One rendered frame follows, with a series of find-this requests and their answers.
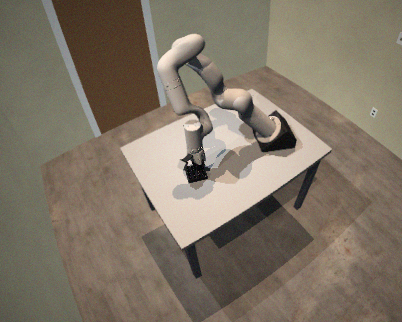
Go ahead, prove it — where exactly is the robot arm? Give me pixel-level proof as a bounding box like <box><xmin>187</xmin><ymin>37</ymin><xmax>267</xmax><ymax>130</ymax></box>
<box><xmin>157</xmin><ymin>34</ymin><xmax>281</xmax><ymax>152</ymax></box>

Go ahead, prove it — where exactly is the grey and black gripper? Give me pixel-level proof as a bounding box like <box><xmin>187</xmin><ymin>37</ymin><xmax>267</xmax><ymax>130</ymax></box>
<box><xmin>187</xmin><ymin>149</ymin><xmax>206</xmax><ymax>171</ymax></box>

